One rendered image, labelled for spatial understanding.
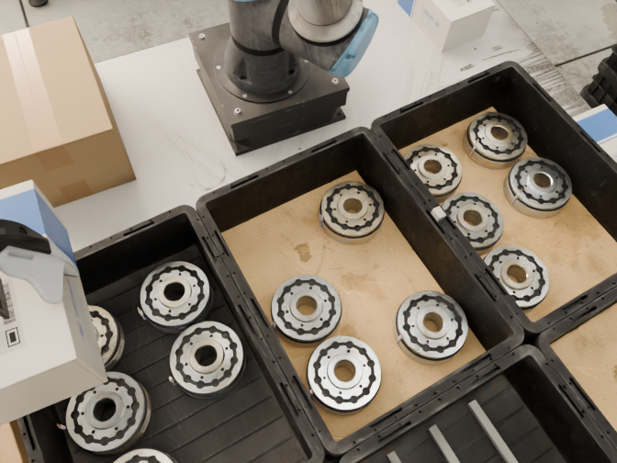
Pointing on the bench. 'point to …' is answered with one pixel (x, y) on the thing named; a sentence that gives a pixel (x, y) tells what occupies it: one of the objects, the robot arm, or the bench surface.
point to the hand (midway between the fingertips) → (0, 295)
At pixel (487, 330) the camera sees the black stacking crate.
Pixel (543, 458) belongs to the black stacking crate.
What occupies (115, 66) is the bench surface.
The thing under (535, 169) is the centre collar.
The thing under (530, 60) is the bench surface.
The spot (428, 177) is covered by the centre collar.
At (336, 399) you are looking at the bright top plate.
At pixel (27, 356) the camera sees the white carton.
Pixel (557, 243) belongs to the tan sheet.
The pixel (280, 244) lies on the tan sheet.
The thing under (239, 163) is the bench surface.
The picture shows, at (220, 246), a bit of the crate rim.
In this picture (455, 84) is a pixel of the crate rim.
